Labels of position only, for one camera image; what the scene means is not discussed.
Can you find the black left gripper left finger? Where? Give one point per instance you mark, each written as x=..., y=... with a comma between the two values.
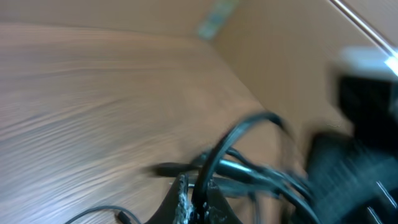
x=176, y=207

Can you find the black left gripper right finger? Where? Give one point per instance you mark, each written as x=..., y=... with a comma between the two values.
x=217, y=209

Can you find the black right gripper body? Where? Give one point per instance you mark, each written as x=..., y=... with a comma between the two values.
x=351, y=183

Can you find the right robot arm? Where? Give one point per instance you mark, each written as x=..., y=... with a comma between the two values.
x=363, y=86

